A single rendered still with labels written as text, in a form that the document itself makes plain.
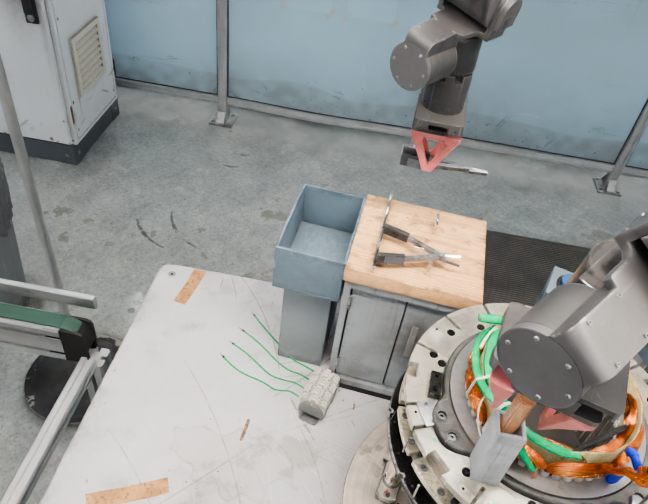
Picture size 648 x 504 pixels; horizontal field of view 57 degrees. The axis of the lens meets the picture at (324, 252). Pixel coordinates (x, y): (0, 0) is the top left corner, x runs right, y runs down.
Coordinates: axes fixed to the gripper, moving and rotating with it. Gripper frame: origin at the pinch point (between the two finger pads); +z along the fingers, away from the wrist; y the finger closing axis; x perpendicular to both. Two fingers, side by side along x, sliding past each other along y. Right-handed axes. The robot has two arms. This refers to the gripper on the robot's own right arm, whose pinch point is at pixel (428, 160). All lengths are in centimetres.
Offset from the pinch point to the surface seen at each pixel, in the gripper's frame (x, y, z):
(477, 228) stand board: 10.4, -2.4, 12.2
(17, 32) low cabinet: -158, -121, 57
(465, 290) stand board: 9.1, 12.4, 12.0
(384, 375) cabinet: 1.2, 12.4, 35.8
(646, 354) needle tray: 35.7, 13.5, 15.5
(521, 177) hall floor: 57, -191, 121
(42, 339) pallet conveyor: -62, 16, 45
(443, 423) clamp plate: 6.8, 37.5, 8.2
